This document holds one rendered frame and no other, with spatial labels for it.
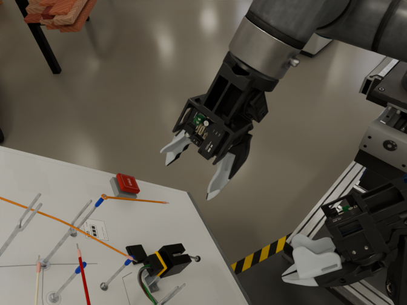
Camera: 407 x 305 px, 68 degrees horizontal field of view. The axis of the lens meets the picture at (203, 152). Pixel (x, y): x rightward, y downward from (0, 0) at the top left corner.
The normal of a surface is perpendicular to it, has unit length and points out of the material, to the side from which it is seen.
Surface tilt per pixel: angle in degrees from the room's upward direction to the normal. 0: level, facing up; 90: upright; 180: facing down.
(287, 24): 73
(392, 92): 0
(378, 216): 55
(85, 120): 0
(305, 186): 0
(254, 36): 60
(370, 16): 67
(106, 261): 50
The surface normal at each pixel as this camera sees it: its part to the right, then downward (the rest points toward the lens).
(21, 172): 0.65, -0.70
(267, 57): -0.02, 0.57
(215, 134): -0.48, 0.29
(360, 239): -0.23, 0.24
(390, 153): -0.70, 0.57
